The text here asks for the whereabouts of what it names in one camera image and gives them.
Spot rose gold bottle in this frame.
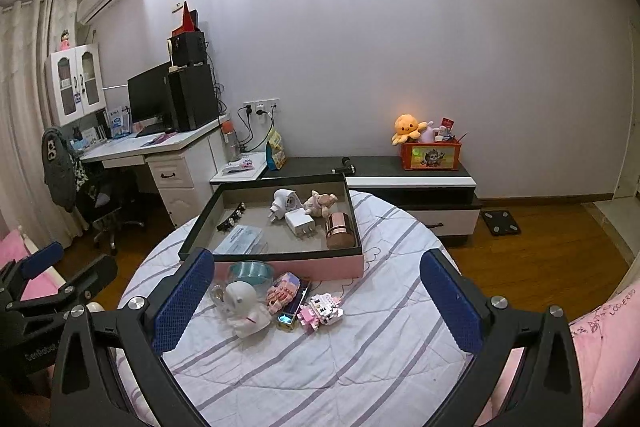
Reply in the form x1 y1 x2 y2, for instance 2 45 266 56
325 213 357 251

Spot white plug night light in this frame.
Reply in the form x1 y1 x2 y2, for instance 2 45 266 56
270 188 301 219

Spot pink printed quilt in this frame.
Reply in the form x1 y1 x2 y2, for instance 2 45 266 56
475 277 640 427

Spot dark small rectangular box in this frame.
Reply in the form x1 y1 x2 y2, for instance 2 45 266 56
277 279 311 332

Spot orange octopus plush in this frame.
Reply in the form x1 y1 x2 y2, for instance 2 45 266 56
391 113 428 146

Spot black speaker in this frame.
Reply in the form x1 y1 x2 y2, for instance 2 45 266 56
167 32 207 68

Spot pink block hand toy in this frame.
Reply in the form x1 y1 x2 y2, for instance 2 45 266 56
265 272 302 314

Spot black hair clip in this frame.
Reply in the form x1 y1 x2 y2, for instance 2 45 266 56
217 202 247 231

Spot pink white block figure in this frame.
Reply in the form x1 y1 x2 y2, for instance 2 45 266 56
297 294 345 333

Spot black office chair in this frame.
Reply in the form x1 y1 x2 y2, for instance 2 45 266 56
75 167 146 255

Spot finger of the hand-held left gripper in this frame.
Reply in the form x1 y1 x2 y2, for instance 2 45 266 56
0 241 65 295
7 254 118 314

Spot blue white box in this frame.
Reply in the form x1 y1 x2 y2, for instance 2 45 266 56
107 105 131 140

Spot black computer tower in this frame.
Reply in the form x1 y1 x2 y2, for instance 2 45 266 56
167 64 219 132

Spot black bathroom scale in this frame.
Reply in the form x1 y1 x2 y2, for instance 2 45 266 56
481 209 522 237

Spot black power cables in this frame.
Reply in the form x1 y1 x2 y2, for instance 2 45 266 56
235 104 276 156

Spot clear glass cup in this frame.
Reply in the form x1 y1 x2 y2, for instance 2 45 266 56
210 279 234 309

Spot white wall cabinet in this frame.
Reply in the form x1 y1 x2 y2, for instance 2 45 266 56
45 44 107 128

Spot white wall socket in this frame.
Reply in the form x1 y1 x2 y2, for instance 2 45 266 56
243 98 280 118

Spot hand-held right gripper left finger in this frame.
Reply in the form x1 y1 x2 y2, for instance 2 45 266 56
50 247 216 427

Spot pink baby doll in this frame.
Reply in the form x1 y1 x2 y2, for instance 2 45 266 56
303 190 339 218

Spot yellow blue snack bag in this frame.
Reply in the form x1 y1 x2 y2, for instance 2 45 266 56
264 128 288 172

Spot white desk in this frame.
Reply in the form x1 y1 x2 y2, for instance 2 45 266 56
80 117 231 230

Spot clear bottle with red cap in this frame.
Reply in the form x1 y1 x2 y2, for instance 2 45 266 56
221 121 240 163

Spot white bed frame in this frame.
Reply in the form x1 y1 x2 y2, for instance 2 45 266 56
17 227 68 285

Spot black computer monitor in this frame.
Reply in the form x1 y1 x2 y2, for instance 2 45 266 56
127 62 173 132

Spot orange storage crate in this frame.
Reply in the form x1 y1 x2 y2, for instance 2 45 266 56
400 140 462 172

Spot white astronaut figure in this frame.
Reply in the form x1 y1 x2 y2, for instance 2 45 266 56
222 281 271 338

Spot cream curtain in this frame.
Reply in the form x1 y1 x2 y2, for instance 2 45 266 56
0 0 83 253

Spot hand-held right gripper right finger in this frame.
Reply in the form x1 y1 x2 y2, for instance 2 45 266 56
420 249 583 427

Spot blue face mask pack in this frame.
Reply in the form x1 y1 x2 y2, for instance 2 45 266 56
214 224 266 255

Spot dark grey jacket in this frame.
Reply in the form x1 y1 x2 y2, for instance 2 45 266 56
41 127 84 212

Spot black white low cabinet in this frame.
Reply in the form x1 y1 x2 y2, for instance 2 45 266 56
210 152 484 248

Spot white charger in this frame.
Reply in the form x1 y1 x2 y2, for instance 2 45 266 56
285 207 319 238

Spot pink box with black rim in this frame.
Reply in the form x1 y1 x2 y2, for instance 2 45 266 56
178 173 364 280

